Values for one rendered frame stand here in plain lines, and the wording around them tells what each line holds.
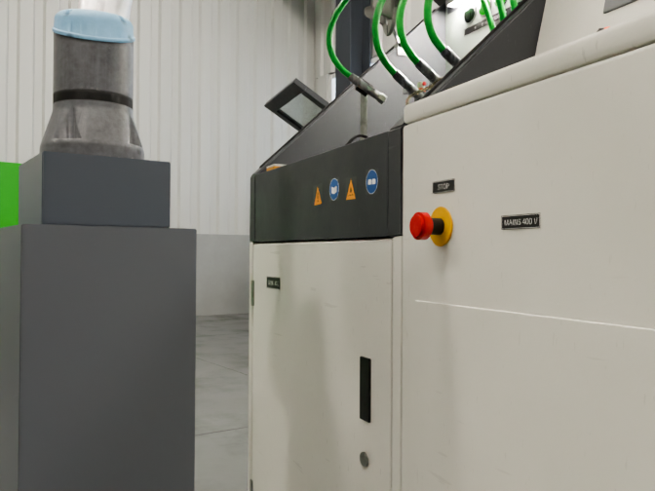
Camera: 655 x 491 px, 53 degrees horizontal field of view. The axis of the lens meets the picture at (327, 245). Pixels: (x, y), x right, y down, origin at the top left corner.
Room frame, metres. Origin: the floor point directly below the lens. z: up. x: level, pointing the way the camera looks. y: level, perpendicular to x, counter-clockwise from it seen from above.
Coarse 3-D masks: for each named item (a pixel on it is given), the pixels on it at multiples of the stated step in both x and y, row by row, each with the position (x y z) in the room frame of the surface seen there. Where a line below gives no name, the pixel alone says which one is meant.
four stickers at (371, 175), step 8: (352, 176) 1.08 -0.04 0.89; (368, 176) 1.03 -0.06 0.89; (376, 176) 1.01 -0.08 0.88; (320, 184) 1.20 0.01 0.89; (336, 184) 1.14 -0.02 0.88; (352, 184) 1.08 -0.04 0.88; (368, 184) 1.03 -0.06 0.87; (376, 184) 1.01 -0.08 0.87; (320, 192) 1.20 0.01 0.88; (336, 192) 1.14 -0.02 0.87; (352, 192) 1.08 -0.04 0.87; (368, 192) 1.03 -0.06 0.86; (376, 192) 1.01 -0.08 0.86; (320, 200) 1.20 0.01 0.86; (352, 200) 1.08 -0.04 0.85
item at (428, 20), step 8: (432, 0) 1.09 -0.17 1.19; (424, 8) 1.09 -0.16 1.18; (424, 16) 1.09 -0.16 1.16; (432, 24) 1.09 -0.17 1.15; (432, 32) 1.09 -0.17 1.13; (432, 40) 1.10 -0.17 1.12; (440, 40) 1.10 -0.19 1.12; (440, 48) 1.10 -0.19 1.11; (448, 48) 1.10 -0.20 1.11; (448, 56) 1.10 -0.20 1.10; (456, 56) 1.11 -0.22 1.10
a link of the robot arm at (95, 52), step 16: (64, 16) 0.95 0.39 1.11; (80, 16) 0.94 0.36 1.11; (96, 16) 0.95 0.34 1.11; (112, 16) 0.97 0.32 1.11; (64, 32) 0.95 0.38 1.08; (80, 32) 0.94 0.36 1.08; (96, 32) 0.95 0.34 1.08; (112, 32) 0.96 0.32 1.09; (128, 32) 0.99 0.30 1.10; (64, 48) 0.95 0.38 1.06; (80, 48) 0.94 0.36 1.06; (96, 48) 0.95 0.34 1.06; (112, 48) 0.96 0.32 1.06; (128, 48) 0.99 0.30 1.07; (64, 64) 0.95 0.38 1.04; (80, 64) 0.94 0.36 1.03; (96, 64) 0.95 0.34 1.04; (112, 64) 0.96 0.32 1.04; (128, 64) 0.99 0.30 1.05; (64, 80) 0.95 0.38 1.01; (80, 80) 0.94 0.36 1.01; (96, 80) 0.95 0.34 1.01; (112, 80) 0.96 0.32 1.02; (128, 80) 0.99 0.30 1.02; (128, 96) 0.99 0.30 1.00
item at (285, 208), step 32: (320, 160) 1.20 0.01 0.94; (352, 160) 1.09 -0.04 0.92; (384, 160) 0.99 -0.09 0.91; (256, 192) 1.53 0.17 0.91; (288, 192) 1.35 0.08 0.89; (384, 192) 0.99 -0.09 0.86; (256, 224) 1.53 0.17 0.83; (288, 224) 1.35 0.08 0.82; (320, 224) 1.20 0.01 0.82; (352, 224) 1.09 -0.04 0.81; (384, 224) 0.99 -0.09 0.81
